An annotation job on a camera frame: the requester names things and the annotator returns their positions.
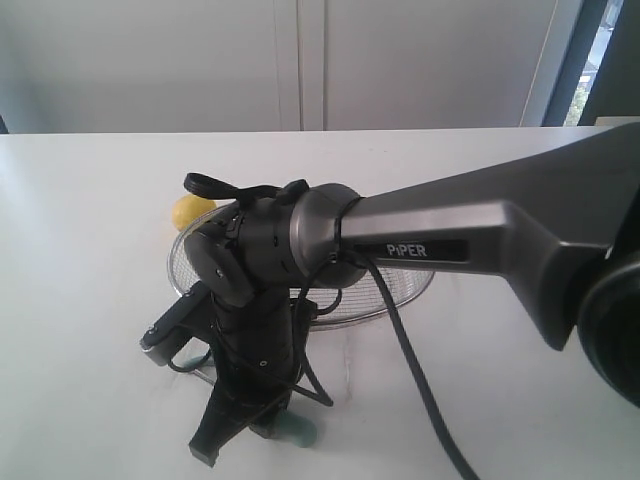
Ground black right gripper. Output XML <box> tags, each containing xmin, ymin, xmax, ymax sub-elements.
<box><xmin>188</xmin><ymin>287</ymin><xmax>318</xmax><ymax>467</ymax></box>

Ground teal handled peeler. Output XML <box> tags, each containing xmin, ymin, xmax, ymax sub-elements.
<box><xmin>180</xmin><ymin>355</ymin><xmax>318</xmax><ymax>448</ymax></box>

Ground yellow lemon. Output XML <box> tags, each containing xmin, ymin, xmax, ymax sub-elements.
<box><xmin>171</xmin><ymin>194</ymin><xmax>217</xmax><ymax>231</ymax></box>

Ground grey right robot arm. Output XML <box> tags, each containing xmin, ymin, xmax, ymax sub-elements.
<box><xmin>184</xmin><ymin>123</ymin><xmax>639</xmax><ymax>465</ymax></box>

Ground white cabinet doors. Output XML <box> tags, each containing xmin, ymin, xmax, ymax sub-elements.
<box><xmin>1</xmin><ymin>1</ymin><xmax>581</xmax><ymax>133</ymax></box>

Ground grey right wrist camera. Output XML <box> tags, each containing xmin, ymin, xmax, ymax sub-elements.
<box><xmin>140</xmin><ymin>281</ymin><xmax>213</xmax><ymax>367</ymax></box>

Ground oval wire mesh basket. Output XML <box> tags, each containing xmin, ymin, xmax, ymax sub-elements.
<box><xmin>167</xmin><ymin>208</ymin><xmax>435</xmax><ymax>331</ymax></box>

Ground dark window frame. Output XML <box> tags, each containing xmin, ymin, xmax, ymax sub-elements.
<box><xmin>541</xmin><ymin>1</ymin><xmax>639</xmax><ymax>127</ymax></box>

